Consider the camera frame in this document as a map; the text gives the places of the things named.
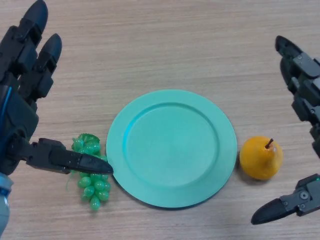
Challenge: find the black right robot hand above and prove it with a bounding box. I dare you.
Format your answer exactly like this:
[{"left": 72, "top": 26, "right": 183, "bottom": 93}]
[{"left": 251, "top": 35, "right": 320, "bottom": 225}]

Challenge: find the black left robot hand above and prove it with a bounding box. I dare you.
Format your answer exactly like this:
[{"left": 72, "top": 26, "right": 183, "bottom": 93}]
[{"left": 0, "top": 0, "right": 115, "bottom": 176}]

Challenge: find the yellow pear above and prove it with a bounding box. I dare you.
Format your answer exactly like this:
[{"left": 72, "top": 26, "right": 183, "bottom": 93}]
[{"left": 239, "top": 135, "right": 284, "bottom": 181}]

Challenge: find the green round plate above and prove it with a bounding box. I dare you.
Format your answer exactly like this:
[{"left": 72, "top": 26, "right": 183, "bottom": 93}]
[{"left": 105, "top": 89, "right": 238, "bottom": 210}]

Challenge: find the green grape bunch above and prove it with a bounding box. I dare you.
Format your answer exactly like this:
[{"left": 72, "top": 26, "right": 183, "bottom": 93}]
[{"left": 65, "top": 133, "right": 112, "bottom": 212}]

